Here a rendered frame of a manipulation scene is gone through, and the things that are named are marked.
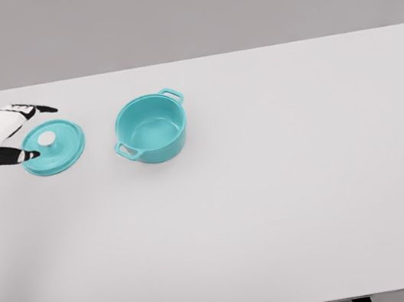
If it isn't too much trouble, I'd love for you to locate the teal pot lid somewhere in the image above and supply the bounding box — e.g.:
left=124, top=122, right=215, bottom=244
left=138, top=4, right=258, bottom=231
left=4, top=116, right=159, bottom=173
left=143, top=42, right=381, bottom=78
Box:
left=15, top=115, right=91, bottom=180

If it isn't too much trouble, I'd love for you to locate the teal pot with handles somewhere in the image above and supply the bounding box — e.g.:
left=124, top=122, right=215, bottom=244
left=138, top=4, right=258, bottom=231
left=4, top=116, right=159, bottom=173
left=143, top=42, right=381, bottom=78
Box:
left=106, top=85, right=194, bottom=170

